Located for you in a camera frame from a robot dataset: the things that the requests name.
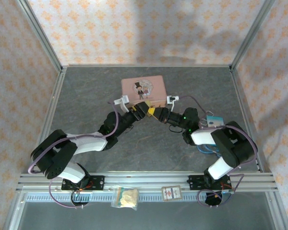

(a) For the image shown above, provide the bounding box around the aluminium side frame rail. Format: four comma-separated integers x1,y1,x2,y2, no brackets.
230,68,272,173
20,68,68,177

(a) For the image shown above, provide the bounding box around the thin aluminium frame rail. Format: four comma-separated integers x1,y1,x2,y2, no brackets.
61,63,232,69

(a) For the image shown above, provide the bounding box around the wide aluminium frame rail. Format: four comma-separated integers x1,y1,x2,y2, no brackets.
16,171,278,192

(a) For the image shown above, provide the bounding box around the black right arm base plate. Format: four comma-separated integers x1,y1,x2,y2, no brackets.
187,174,231,191

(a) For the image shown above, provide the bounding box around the slotted grey cable duct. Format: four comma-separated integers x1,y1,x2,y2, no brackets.
25,193,270,202

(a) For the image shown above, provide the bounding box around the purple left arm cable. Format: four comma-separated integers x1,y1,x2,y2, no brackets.
28,100,120,209

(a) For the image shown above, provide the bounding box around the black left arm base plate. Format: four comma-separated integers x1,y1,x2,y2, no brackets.
61,175,105,191

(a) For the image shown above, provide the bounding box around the small card pack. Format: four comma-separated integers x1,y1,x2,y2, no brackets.
161,185,182,201

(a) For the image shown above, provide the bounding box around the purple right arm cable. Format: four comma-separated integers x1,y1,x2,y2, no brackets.
179,95,259,208

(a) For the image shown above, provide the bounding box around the pink tin box with cartoon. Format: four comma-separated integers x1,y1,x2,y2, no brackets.
121,75,168,108

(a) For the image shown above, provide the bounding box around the teal card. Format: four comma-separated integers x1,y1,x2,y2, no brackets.
206,115,225,127

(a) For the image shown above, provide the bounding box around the aluminium frame post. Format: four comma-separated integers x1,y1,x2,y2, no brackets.
229,0,276,70
16,0,63,70

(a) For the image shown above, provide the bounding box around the clear plastic bag of snacks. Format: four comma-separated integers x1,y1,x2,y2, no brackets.
110,186,140,211

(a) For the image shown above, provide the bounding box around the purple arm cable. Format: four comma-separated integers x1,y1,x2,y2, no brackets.
28,100,120,209
179,95,259,208

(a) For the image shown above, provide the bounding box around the white wire clip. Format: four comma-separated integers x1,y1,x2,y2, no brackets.
199,110,215,126

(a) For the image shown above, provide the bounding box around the coiled blue cable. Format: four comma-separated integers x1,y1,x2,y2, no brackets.
198,144,222,157

